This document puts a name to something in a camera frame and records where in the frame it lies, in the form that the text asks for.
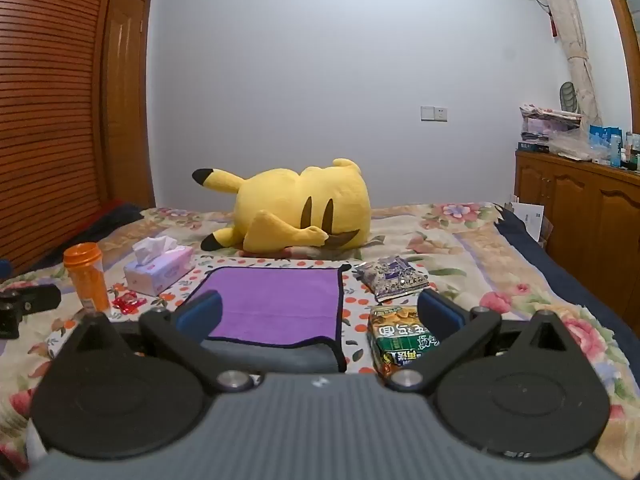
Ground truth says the clutter on cabinet top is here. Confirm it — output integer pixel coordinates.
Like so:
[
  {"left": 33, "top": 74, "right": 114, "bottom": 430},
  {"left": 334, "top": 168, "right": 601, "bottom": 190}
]
[{"left": 519, "top": 104, "right": 583, "bottom": 153}]

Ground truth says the dark blue blanket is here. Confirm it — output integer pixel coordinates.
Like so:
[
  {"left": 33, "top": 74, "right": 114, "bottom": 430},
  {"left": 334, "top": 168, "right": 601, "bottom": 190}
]
[{"left": 495, "top": 207, "right": 640, "bottom": 341}]

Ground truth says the pink tissue box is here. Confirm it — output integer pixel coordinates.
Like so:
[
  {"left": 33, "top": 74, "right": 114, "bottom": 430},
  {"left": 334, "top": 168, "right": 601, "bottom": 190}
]
[{"left": 123, "top": 236, "right": 196, "bottom": 297}]

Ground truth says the purple snack packet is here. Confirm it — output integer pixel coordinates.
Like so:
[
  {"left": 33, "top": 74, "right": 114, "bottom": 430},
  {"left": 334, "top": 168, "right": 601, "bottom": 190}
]
[{"left": 354, "top": 256, "right": 431, "bottom": 303}]

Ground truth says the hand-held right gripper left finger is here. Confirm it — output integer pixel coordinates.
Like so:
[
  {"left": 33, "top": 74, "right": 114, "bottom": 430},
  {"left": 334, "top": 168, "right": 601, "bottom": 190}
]
[{"left": 64, "top": 290, "right": 253, "bottom": 395}]

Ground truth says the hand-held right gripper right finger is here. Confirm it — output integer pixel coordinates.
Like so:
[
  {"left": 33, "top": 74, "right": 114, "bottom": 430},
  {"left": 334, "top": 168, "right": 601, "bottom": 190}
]
[{"left": 386, "top": 287, "right": 576, "bottom": 394}]

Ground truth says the blue carton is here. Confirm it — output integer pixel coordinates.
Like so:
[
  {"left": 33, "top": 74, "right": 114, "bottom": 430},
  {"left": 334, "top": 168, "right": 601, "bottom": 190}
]
[{"left": 589, "top": 125, "right": 623, "bottom": 166}]

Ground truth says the red candy wrapper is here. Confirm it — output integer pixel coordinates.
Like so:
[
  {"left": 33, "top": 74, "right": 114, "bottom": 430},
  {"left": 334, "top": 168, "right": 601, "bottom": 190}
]
[{"left": 111, "top": 291, "right": 147, "bottom": 316}]

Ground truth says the dark cloth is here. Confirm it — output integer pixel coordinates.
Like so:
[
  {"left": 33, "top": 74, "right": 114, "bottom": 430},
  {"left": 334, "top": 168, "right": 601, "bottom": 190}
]
[{"left": 30, "top": 200, "right": 146, "bottom": 271}]

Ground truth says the wooden door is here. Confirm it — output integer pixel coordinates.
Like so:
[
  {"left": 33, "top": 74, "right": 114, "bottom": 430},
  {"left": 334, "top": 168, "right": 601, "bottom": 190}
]
[{"left": 102, "top": 0, "right": 156, "bottom": 208}]

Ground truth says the purple towel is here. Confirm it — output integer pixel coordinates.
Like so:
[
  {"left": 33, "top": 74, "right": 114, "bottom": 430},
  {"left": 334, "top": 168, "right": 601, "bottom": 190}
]
[{"left": 182, "top": 265, "right": 351, "bottom": 348}]

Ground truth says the yellow plush toy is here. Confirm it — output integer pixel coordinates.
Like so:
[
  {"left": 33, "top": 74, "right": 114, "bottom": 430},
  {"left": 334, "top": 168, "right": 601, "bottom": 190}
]
[{"left": 192, "top": 158, "right": 372, "bottom": 252}]

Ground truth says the wooden window frame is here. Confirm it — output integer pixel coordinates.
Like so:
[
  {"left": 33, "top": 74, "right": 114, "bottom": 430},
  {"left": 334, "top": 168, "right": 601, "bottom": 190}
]
[{"left": 595, "top": 0, "right": 640, "bottom": 133}]

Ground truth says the wooden cabinet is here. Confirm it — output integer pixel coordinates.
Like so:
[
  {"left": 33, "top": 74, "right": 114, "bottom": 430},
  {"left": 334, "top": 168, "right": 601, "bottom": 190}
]
[{"left": 515, "top": 150, "right": 640, "bottom": 326}]

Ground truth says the clear plastic bag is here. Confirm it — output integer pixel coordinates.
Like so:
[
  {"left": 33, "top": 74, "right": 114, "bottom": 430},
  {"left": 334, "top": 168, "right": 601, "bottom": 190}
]
[{"left": 547, "top": 127, "right": 596, "bottom": 161}]

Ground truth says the orange plastic bottle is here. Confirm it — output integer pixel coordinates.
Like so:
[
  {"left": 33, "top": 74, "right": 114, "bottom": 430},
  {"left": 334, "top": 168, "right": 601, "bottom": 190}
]
[{"left": 63, "top": 242, "right": 111, "bottom": 313}]

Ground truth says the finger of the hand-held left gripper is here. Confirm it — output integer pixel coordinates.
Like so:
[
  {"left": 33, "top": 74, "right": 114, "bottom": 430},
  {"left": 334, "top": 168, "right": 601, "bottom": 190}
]
[{"left": 0, "top": 284, "right": 62, "bottom": 339}]

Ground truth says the white cardboard box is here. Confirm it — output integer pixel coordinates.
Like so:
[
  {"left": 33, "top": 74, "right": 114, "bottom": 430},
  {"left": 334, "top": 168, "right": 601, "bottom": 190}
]
[{"left": 507, "top": 195, "right": 548, "bottom": 248}]

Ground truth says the cream lace curtain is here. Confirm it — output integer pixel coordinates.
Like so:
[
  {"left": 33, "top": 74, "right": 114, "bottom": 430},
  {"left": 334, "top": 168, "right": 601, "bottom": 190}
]
[{"left": 530, "top": 0, "right": 603, "bottom": 116}]

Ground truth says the wooden louvred wardrobe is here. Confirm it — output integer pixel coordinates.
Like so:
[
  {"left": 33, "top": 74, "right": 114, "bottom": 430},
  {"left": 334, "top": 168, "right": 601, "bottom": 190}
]
[{"left": 0, "top": 0, "right": 123, "bottom": 278}]

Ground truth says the group of small bottles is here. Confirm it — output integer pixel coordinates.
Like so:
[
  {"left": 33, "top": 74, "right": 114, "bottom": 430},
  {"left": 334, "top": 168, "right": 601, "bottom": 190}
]
[{"left": 622, "top": 132, "right": 640, "bottom": 171}]

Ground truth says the green snack packet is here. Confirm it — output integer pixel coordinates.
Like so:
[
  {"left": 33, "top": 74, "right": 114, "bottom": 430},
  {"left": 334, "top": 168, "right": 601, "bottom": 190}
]
[{"left": 367, "top": 305, "right": 441, "bottom": 378}]

